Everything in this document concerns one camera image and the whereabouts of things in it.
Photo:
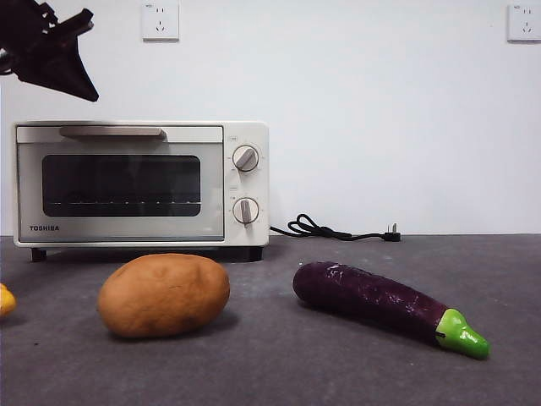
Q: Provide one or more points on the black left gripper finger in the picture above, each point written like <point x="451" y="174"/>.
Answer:
<point x="63" y="72"/>

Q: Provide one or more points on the white wall socket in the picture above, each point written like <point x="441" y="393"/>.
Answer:
<point x="160" y="23"/>
<point x="525" y="24"/>

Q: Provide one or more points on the brown potato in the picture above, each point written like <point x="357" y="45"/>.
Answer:
<point x="164" y="295"/>

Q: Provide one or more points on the yellow toy vegetable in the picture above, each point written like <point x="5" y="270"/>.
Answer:
<point x="6" y="300"/>

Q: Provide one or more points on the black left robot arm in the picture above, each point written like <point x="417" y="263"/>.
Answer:
<point x="25" y="25"/>

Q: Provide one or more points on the beige oven knob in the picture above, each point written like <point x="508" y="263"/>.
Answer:
<point x="245" y="158"/>
<point x="245" y="210"/>

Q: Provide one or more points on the white Toshiba toaster oven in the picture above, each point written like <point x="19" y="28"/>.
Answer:
<point x="250" y="185"/>

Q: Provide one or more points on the purple eggplant green stem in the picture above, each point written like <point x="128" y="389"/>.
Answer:
<point x="372" y="299"/>

